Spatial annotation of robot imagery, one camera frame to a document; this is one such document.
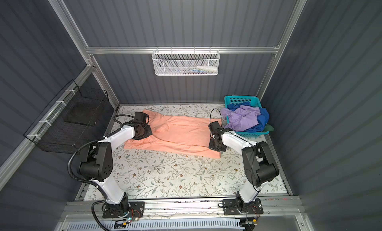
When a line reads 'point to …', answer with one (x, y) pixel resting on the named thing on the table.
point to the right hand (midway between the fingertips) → (216, 148)
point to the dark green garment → (268, 128)
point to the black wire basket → (78, 117)
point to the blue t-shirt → (263, 119)
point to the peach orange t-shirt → (176, 134)
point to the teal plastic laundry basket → (255, 100)
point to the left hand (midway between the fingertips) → (147, 132)
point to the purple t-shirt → (241, 118)
